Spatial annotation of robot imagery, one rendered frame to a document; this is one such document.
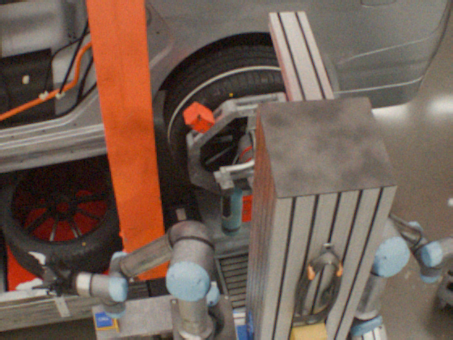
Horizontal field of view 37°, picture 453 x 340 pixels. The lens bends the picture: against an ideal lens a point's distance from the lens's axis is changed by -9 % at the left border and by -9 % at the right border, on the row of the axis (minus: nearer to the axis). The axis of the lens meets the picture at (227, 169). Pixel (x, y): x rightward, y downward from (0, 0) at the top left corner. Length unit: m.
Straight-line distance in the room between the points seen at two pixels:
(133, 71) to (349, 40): 1.17
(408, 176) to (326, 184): 2.77
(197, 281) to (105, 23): 0.75
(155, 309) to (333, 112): 1.70
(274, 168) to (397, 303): 2.32
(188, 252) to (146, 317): 1.09
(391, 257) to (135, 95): 0.90
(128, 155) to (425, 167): 2.25
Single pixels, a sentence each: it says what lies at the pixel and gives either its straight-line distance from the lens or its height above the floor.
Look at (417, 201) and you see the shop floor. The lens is 4.05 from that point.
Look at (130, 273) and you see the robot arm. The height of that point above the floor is 1.18.
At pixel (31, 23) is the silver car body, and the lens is 3.67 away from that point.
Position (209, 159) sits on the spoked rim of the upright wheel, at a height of 0.73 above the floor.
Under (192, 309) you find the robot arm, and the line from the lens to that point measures 2.13.
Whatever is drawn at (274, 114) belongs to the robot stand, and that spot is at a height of 2.03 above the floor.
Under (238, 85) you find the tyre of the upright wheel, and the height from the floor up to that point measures 1.16.
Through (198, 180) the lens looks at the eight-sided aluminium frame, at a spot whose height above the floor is 0.75.
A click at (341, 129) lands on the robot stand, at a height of 2.03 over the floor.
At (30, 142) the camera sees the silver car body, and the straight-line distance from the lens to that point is 3.07.
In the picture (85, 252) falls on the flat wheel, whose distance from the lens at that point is 3.18.
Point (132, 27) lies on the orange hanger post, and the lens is 2.03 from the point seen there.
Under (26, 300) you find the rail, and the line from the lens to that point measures 3.26.
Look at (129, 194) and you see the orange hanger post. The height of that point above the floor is 1.11.
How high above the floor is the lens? 3.12
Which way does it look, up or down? 51 degrees down
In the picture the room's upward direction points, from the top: 1 degrees clockwise
